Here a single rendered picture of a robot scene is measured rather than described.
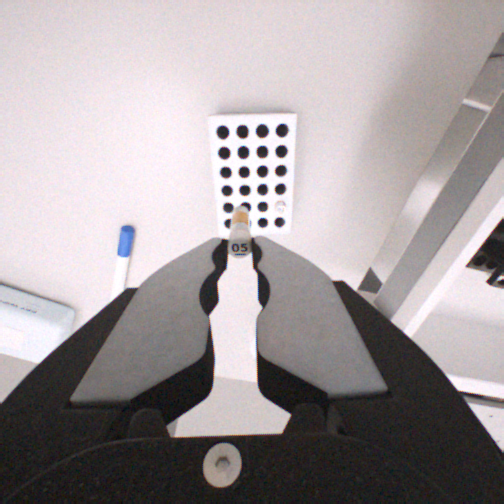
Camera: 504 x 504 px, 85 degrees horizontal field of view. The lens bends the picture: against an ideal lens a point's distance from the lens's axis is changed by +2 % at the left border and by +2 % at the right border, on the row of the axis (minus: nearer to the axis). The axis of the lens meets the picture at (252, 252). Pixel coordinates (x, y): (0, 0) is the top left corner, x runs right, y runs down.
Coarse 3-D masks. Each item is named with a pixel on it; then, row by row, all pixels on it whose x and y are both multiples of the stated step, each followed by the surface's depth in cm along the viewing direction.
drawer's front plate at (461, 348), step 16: (432, 320) 32; (448, 320) 33; (464, 320) 34; (416, 336) 28; (432, 336) 29; (448, 336) 30; (464, 336) 31; (480, 336) 31; (496, 336) 32; (432, 352) 27; (448, 352) 27; (464, 352) 28; (480, 352) 29; (496, 352) 30; (448, 368) 25; (464, 368) 26; (480, 368) 26; (496, 368) 27; (464, 384) 25; (480, 384) 25; (496, 384) 25
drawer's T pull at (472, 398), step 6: (468, 396) 29; (474, 396) 29; (480, 396) 29; (486, 396) 29; (492, 396) 29; (468, 402) 29; (474, 402) 29; (480, 402) 29; (486, 402) 29; (492, 402) 29; (498, 402) 29; (498, 408) 30
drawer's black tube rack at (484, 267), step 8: (496, 232) 24; (488, 240) 24; (496, 240) 25; (480, 248) 25; (488, 248) 25; (496, 248) 25; (472, 256) 25; (480, 256) 26; (488, 256) 25; (496, 256) 24; (472, 264) 25; (480, 264) 26; (488, 264) 26; (496, 264) 26; (488, 272) 26
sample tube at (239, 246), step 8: (240, 208) 16; (232, 216) 16; (240, 216) 15; (248, 216) 16; (232, 224) 15; (240, 224) 14; (248, 224) 15; (232, 232) 14; (240, 232) 13; (248, 232) 14; (232, 240) 13; (240, 240) 13; (248, 240) 13; (232, 248) 13; (240, 248) 13; (248, 248) 13; (232, 256) 13; (240, 256) 13
